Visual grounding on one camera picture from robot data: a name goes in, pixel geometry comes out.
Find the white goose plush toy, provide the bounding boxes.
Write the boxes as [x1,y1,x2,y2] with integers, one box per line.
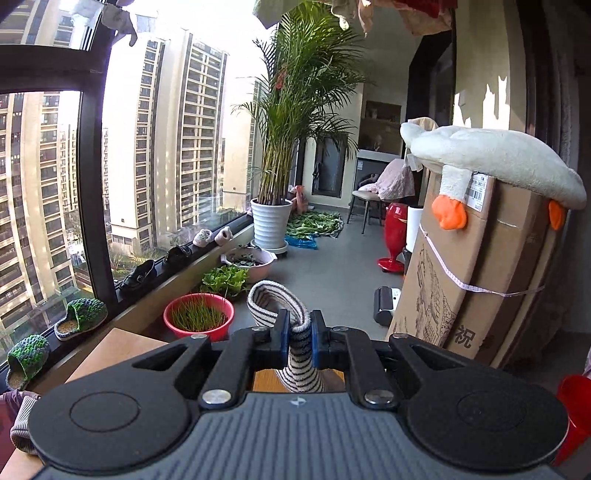
[400,122,587,231]

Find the pink slipper left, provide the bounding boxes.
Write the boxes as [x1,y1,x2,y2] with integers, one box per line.
[192,229,214,248]

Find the black shoe left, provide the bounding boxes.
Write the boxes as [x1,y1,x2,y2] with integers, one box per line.
[119,259,157,296]

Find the green vegetables on floor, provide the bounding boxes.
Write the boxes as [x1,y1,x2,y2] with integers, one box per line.
[287,210,344,240]

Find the green knitted slipper near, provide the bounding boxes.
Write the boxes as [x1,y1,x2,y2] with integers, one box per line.
[6,334,51,390]

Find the black white floor appliance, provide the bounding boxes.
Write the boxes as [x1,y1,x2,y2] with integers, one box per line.
[373,286,402,327]

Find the pink basin with plants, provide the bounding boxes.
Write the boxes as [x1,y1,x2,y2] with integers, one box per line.
[221,246,277,284]

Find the grey black striped garment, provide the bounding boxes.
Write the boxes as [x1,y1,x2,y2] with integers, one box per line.
[9,279,327,455]

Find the dark red sleeve forearm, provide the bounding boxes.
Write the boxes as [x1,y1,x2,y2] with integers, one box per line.
[0,390,40,467]

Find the white ribbed plant pot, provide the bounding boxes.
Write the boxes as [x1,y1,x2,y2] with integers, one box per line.
[250,199,293,255]

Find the chair with pink cloth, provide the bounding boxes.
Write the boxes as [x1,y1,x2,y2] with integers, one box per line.
[346,158,415,233]

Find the tall potted palm plant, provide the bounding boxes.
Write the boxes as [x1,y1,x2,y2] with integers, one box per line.
[238,1,365,206]

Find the green knitted slipper far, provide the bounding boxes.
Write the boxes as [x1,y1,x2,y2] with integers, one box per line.
[54,298,108,342]

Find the black shoe right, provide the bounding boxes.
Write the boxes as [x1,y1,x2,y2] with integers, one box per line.
[164,245,192,270]

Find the large cardboard box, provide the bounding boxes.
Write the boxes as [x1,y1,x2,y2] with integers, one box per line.
[389,174,560,368]

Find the black shoe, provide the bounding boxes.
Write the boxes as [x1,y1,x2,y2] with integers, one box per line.
[119,259,157,296]
[164,245,192,270]

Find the red plastic basin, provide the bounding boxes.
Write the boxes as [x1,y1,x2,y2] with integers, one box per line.
[163,293,235,342]

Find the blue plastic bag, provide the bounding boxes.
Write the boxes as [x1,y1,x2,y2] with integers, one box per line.
[284,235,318,250]

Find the pink slipper right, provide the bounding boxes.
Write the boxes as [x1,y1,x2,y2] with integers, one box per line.
[214,226,233,246]

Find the pink slipper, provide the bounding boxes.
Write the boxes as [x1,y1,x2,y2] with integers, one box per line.
[214,226,233,246]
[192,229,214,248]

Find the green leafy vegetable plant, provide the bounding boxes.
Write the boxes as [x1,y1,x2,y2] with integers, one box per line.
[199,265,249,299]

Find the green knitted slipper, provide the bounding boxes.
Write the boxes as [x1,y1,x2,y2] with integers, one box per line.
[6,334,51,390]
[54,298,108,342]

